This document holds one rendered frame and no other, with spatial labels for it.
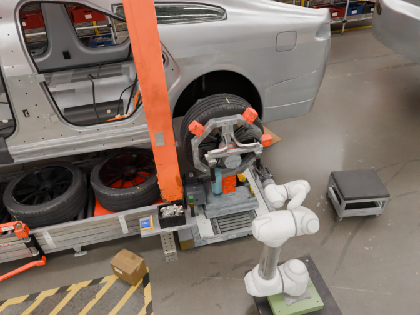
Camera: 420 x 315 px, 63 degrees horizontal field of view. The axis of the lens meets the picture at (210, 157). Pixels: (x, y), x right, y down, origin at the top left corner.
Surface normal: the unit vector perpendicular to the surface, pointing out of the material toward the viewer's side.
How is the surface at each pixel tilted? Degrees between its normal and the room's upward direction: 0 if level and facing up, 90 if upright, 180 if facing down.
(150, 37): 90
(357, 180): 0
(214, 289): 0
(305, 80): 90
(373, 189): 0
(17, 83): 87
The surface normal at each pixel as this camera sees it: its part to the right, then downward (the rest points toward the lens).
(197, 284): -0.06, -0.78
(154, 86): 0.22, 0.60
